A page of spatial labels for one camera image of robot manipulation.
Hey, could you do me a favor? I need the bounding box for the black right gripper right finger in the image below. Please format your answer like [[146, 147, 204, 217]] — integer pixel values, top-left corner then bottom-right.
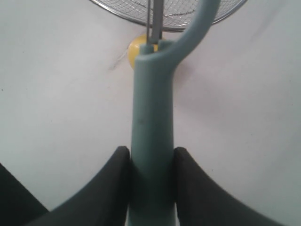
[[174, 147, 280, 226]]

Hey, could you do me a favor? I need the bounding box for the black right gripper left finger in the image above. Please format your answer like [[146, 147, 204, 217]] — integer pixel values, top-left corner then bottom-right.
[[29, 146, 131, 226]]

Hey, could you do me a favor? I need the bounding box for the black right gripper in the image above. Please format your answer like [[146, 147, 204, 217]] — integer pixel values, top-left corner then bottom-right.
[[0, 165, 49, 226]]

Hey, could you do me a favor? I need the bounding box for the teal vegetable peeler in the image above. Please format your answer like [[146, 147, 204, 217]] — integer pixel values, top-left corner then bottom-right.
[[128, 0, 220, 226]]

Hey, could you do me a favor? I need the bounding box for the yellow lemon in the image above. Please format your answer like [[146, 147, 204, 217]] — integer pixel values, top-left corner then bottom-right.
[[127, 34, 158, 69]]

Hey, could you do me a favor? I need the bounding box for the oval wire mesh basket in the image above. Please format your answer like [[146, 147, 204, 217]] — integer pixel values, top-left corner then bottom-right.
[[91, 0, 246, 32]]

